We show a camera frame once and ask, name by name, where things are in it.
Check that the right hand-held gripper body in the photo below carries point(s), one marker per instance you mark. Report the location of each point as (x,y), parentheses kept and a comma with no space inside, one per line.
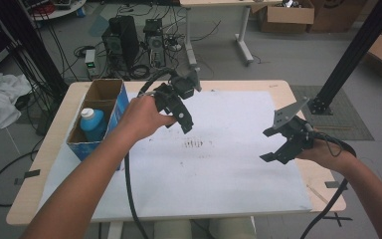
(295,136)

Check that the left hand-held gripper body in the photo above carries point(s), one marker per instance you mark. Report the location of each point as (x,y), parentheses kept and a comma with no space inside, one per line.
(182,88)

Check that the blue cardboard box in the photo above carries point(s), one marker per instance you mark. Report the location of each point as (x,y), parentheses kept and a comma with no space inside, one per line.
(119,106)

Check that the blue bottle with white cap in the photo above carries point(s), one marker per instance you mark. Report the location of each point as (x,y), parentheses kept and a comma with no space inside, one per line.
(94,126)

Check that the person's right hand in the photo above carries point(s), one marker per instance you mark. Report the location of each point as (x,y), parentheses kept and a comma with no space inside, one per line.
(328,156)

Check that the person's left hand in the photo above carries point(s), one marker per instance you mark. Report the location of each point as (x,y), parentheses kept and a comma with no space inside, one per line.
(142,116)

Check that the white table mat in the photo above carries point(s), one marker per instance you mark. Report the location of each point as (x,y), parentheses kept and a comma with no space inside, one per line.
(229,172)

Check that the slim black computer tower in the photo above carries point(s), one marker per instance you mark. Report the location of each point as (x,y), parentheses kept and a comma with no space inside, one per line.
(155,43)

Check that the dark grey floor mat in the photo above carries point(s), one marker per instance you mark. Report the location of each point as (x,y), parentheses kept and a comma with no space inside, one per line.
(348,116)

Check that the large black computer tower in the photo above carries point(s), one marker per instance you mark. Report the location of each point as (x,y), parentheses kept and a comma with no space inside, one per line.
(122,40)

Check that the white-legged desk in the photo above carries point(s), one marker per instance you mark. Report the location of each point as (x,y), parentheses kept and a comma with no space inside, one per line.
(245,36)

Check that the black tape cross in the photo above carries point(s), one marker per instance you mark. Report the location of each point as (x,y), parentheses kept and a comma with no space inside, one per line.
(337,219)

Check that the small grey power box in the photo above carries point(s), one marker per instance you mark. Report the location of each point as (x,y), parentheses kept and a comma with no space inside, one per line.
(90,61)

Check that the open cardboard box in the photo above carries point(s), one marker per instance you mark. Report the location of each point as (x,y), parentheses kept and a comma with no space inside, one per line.
(288,16)

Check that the closed brown cardboard box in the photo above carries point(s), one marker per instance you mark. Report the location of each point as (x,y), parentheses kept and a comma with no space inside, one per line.
(338,15)

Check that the white table leg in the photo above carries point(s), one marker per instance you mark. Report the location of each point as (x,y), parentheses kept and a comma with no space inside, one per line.
(115,230)

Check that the round white table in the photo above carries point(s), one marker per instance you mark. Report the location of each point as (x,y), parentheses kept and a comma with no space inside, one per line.
(63,10)

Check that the grey tape strip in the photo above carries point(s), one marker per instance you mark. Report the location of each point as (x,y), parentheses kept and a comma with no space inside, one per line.
(28,176)

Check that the white crumpled cloth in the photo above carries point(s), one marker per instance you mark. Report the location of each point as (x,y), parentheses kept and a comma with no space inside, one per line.
(0,99)

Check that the black metal stand post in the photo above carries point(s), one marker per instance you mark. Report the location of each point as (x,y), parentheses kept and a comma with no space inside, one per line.
(354,53)

